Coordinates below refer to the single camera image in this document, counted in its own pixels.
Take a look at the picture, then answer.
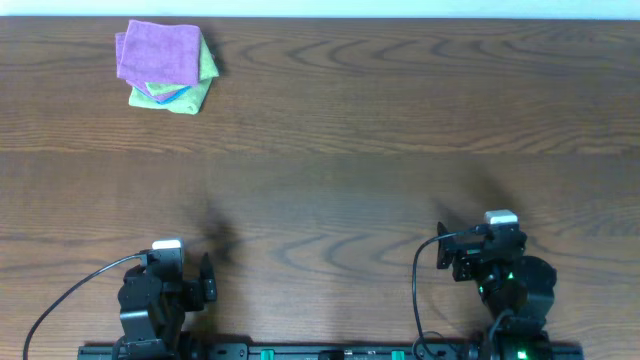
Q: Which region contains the purple microfiber cloth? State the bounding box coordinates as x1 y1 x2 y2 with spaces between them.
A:
117 20 201 85

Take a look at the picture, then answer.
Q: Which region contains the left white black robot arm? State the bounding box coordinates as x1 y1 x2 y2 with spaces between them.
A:
110 249 217 360

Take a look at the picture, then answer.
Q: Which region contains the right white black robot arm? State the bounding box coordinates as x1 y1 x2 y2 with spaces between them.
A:
437 221 557 360

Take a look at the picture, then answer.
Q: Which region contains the bottom green folded cloth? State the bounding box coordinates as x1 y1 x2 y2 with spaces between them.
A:
128 79 212 115

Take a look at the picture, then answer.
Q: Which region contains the green folded cloth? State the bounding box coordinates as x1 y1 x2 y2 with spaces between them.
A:
145 37 219 96
128 79 212 115

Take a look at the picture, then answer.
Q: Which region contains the blue folded cloth in stack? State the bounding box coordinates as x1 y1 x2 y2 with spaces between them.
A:
133 86 191 104

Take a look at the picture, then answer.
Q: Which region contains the top green folded cloth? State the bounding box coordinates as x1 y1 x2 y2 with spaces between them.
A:
145 37 219 96

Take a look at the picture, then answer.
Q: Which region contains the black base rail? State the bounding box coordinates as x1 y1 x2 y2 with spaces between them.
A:
77 343 586 360

